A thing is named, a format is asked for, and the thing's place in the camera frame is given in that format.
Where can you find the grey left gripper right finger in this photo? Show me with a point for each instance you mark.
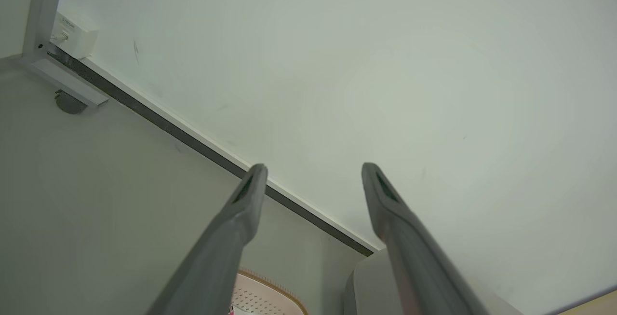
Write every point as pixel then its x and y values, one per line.
pixel 414 257

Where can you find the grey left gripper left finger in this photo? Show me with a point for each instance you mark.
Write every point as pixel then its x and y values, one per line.
pixel 219 252

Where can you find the perforated laundry basket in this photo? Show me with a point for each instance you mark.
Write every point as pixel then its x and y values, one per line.
pixel 262 295

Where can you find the grey fabric sofa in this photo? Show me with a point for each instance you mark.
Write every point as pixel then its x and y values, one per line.
pixel 368 288

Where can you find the black baseboard strip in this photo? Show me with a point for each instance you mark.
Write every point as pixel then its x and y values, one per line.
pixel 159 121

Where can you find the dark round frame foot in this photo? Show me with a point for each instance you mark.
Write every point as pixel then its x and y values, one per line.
pixel 70 103

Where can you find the white wall outlet box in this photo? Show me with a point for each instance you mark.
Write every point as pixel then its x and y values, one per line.
pixel 74 35

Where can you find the grey metal frame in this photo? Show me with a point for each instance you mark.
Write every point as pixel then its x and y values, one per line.
pixel 42 11

